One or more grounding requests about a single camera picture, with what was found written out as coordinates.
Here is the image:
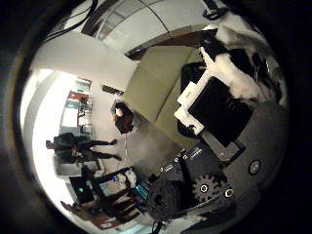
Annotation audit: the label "olive green table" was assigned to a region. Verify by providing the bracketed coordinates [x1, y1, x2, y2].
[123, 45, 207, 151]

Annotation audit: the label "dark bin with pink item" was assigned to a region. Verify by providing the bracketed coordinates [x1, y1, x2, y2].
[110, 101, 137, 135]

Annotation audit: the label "person in dark clothes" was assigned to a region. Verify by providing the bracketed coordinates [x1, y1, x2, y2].
[45, 132, 123, 165]

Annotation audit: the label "black frame cart with teal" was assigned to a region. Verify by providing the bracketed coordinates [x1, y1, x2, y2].
[68, 165, 150, 222]

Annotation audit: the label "black hanging cables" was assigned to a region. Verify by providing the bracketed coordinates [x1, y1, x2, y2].
[42, 0, 100, 45]

